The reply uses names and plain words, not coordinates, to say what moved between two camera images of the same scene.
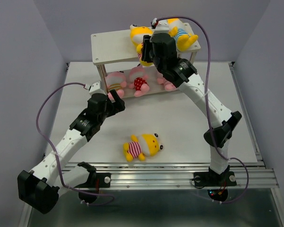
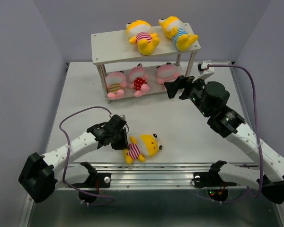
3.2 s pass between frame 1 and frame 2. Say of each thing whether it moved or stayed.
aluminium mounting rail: stayed
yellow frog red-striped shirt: moved
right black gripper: moved
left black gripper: moved
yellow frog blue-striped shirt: stayed
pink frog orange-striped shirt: stayed
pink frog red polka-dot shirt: stayed
